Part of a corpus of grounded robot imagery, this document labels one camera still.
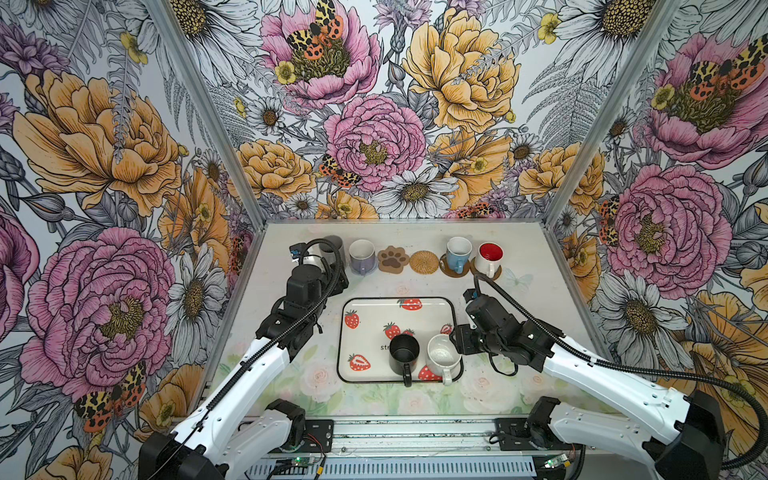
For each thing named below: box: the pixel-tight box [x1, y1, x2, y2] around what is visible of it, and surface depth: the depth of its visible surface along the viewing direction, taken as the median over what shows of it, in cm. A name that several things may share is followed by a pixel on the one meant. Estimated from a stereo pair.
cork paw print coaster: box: [377, 245, 409, 274], surface depth 113 cm
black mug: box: [389, 334, 420, 388], surface depth 82 cm
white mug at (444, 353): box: [427, 333, 463, 386], surface depth 82 cm
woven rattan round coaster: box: [409, 250, 439, 275], surface depth 111 cm
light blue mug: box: [446, 236, 473, 275], surface depth 102 cm
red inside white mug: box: [476, 241, 505, 278], surface depth 104 cm
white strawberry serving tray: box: [336, 297, 458, 383], surface depth 94 cm
